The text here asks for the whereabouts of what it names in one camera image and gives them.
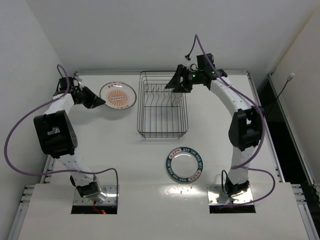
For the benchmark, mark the aluminium frame rail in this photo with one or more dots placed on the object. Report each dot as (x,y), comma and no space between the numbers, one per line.
(26,199)
(293,113)

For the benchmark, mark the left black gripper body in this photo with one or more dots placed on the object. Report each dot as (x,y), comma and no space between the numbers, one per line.
(83,96)

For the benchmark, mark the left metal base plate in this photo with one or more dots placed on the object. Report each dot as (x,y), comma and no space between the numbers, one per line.
(107,197)

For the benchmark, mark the right aluminium frame rail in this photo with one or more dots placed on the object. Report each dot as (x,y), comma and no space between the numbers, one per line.
(293,113)

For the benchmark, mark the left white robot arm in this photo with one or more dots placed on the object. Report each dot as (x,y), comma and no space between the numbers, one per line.
(58,138)

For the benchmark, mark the metal wire dish rack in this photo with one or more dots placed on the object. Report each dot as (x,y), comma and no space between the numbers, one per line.
(156,118)

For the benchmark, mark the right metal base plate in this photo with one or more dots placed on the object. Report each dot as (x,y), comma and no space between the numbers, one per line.
(217,198)

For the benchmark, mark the orange sunburst pattern plate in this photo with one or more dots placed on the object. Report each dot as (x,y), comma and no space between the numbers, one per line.
(118,95)

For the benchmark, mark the metal base plate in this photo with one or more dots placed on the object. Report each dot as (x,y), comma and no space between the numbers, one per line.
(217,198)
(107,197)

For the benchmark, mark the black cable white plug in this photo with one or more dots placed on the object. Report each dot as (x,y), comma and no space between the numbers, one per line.
(289,78)

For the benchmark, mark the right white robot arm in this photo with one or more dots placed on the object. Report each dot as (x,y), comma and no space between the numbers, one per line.
(246,128)

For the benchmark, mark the white plate grey line pattern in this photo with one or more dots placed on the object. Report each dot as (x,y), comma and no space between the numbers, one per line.
(175,98)

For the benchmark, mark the teal rimmed lettered plate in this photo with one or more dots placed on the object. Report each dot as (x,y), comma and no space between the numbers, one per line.
(184,165)

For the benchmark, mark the left aluminium frame rail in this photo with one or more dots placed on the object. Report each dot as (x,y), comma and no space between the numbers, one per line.
(26,199)

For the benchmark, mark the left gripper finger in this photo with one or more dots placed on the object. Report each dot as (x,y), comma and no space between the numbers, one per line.
(92,98)
(92,105)

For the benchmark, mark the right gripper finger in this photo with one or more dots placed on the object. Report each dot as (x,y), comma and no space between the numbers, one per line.
(182,89)
(177,81)

